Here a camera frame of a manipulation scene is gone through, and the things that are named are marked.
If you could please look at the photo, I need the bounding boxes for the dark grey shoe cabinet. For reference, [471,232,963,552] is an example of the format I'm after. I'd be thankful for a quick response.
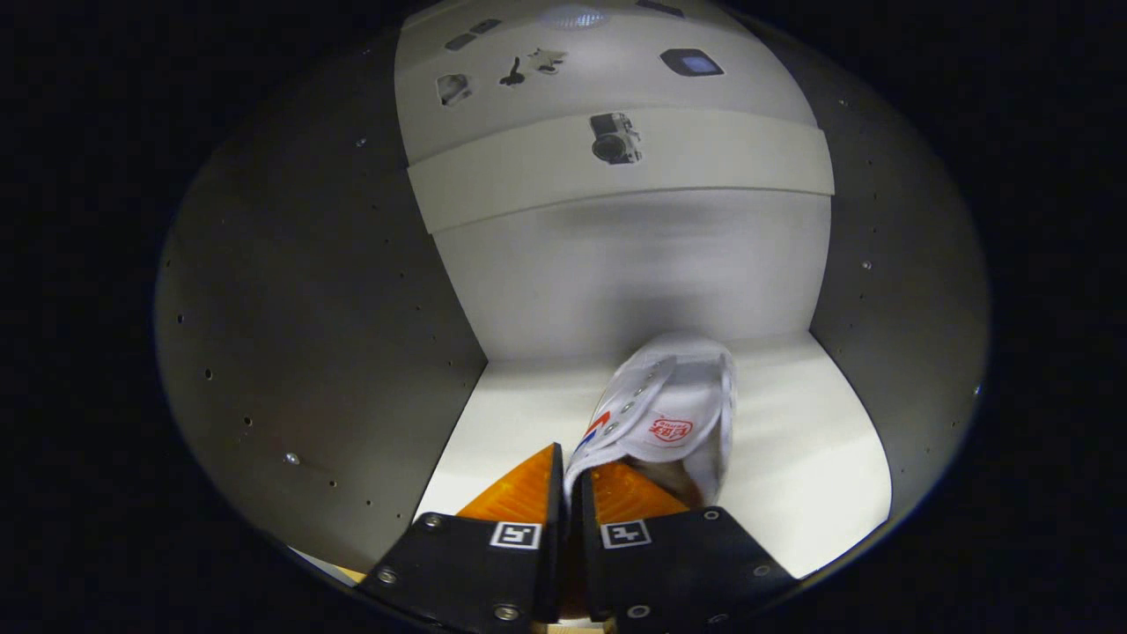
[154,0,991,608]

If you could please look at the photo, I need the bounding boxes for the white canvas shoe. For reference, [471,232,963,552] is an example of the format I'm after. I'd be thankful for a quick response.
[563,332,737,512]

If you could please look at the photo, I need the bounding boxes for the white cabinet shelf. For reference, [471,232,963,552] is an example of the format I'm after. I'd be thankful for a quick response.
[414,330,892,579]

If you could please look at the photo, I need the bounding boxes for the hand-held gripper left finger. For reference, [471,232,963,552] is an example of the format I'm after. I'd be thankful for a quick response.
[359,442,566,630]

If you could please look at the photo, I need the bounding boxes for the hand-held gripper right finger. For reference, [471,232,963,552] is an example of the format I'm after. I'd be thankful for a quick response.
[579,460,799,634]

